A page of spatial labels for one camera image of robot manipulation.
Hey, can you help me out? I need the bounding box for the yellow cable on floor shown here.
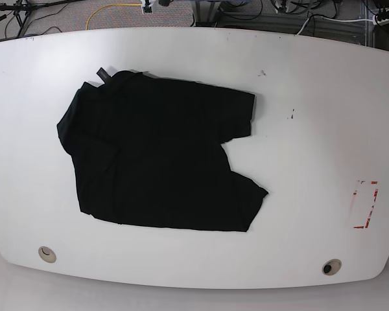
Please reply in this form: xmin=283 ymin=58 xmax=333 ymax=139
xmin=86 ymin=3 xmax=143 ymax=30

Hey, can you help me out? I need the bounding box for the black tripod stand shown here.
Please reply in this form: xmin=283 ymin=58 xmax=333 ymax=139
xmin=0 ymin=0 xmax=81 ymax=38

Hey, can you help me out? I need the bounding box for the right table cable grommet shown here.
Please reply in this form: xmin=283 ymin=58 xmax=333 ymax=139
xmin=322 ymin=259 xmax=342 ymax=276

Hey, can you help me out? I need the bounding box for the aluminium frame post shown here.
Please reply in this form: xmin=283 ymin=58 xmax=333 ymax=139
xmin=190 ymin=1 xmax=222 ymax=27

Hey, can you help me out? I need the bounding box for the black T-shirt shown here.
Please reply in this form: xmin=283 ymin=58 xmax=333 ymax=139
xmin=57 ymin=71 xmax=268 ymax=232

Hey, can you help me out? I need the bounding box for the left table cable grommet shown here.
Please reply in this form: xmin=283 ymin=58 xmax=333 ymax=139
xmin=38 ymin=246 xmax=57 ymax=263

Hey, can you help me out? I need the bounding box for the red tape rectangle marking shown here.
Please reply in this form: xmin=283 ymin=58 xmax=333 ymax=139
xmin=350 ymin=180 xmax=379 ymax=229

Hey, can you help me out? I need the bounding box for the table cable grommet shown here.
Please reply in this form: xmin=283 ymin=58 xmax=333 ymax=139
xmin=322 ymin=259 xmax=342 ymax=276
xmin=38 ymin=246 xmax=57 ymax=263

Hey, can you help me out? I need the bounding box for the white power strip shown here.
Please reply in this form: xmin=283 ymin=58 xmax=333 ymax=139
xmin=373 ymin=9 xmax=389 ymax=26

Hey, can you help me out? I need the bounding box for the white cable on floor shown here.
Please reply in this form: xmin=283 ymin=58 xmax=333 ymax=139
xmin=296 ymin=16 xmax=375 ymax=36

